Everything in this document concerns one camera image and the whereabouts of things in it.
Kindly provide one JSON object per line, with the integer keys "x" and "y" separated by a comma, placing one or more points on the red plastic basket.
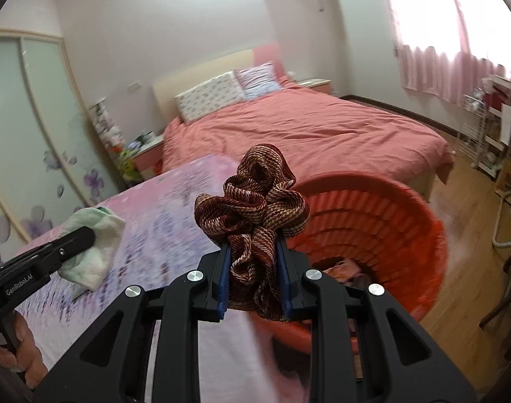
{"x": 385, "y": 239}

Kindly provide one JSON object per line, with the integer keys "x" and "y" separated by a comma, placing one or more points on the bed with coral duvet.
{"x": 322, "y": 130}

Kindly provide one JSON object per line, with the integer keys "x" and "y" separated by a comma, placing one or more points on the red striped scrunchie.
{"x": 255, "y": 201}

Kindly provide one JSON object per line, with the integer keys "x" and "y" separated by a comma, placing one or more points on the pink striped pillow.
{"x": 259, "y": 79}

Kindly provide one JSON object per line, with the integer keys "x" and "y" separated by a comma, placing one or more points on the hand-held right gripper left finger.
{"x": 224, "y": 279}

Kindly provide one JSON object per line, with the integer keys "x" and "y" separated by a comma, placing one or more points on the beige headboard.
{"x": 188, "y": 73}

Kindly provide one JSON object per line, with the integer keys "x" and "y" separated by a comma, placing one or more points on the pink and white nightstand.
{"x": 148, "y": 155}
{"x": 316, "y": 86}

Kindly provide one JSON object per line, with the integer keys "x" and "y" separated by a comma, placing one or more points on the white floral pillow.
{"x": 211, "y": 96}

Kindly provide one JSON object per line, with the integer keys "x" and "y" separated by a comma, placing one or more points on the green and yellow plush toy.
{"x": 128, "y": 166}

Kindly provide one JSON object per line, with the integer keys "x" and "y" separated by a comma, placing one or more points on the hanging plush toys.
{"x": 106, "y": 124}

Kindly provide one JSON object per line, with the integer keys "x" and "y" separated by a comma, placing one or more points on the white metal frame chair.
{"x": 501, "y": 235}

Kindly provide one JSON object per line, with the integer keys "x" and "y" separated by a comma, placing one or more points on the floral sliding door wardrobe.
{"x": 41, "y": 134}

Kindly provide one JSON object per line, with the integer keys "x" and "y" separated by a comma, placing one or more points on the white wall outlet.
{"x": 134, "y": 87}

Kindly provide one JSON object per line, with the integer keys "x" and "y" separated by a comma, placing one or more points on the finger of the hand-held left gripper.
{"x": 66, "y": 243}

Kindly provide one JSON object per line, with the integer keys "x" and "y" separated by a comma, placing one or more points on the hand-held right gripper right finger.
{"x": 283, "y": 279}

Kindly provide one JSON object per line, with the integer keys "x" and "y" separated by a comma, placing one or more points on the person's left hand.
{"x": 26, "y": 344}

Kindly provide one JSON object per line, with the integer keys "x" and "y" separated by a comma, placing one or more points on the pink curtain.
{"x": 440, "y": 71}

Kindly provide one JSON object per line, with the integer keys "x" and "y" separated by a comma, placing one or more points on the white and green towel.
{"x": 93, "y": 252}

